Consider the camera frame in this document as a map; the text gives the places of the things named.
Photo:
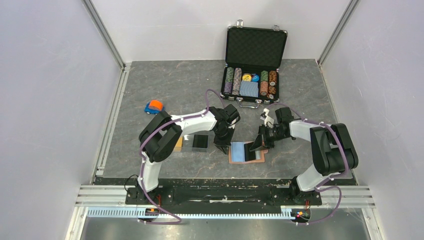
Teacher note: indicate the black poker chip case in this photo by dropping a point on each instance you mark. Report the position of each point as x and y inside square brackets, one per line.
[252, 61]

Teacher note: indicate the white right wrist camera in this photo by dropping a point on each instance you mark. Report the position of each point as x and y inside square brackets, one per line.
[268, 121]

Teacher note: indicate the black credit card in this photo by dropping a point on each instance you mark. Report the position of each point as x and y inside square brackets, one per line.
[251, 155]

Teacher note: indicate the clear acrylic card box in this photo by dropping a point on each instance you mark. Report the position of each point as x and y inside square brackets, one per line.
[195, 143]

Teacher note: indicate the tan leather card holder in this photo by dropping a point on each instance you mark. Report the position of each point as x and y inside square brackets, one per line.
[239, 153]

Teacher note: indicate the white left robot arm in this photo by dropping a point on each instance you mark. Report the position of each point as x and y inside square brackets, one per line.
[160, 136]

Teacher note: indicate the orange credit card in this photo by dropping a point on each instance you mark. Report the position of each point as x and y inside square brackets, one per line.
[179, 145]

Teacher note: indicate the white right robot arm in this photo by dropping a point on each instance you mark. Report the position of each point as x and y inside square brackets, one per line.
[332, 149]

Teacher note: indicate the blue orange toy car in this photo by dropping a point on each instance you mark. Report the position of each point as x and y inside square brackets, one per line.
[153, 107]

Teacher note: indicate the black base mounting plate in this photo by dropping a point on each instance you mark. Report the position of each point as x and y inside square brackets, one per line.
[176, 195]

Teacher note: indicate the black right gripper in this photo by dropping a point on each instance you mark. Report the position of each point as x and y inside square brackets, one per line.
[258, 143]

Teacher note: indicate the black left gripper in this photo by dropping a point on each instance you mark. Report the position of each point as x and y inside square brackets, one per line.
[224, 145]

